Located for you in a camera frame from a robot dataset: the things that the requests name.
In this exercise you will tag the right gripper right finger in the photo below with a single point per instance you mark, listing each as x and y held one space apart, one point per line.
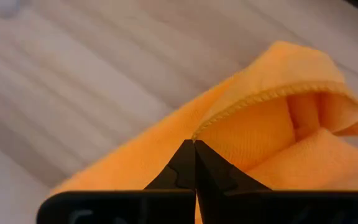
259 208

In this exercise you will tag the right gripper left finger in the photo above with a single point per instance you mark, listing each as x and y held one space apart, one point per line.
166 208

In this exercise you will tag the orange microfiber towel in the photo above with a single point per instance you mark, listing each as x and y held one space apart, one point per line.
259 133

